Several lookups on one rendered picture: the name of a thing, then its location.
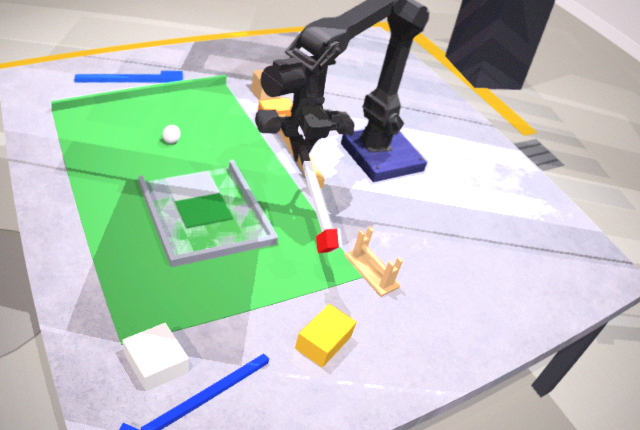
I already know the green flat mat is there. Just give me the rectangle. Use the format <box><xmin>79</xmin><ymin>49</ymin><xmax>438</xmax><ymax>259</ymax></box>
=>
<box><xmin>53</xmin><ymin>85</ymin><xmax>363</xmax><ymax>345</ymax></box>

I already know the white golf ball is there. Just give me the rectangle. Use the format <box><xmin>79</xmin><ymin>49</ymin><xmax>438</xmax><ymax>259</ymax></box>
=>
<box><xmin>162</xmin><ymin>125</ymin><xmax>181</xmax><ymax>143</ymax></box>

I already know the red putter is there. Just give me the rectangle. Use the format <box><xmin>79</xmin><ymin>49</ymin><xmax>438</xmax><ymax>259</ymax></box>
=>
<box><xmin>299</xmin><ymin>134</ymin><xmax>342</xmax><ymax>253</ymax></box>

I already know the tan cube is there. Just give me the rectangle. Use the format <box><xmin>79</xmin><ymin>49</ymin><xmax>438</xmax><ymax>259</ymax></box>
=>
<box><xmin>251</xmin><ymin>70</ymin><xmax>281</xmax><ymax>100</ymax></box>

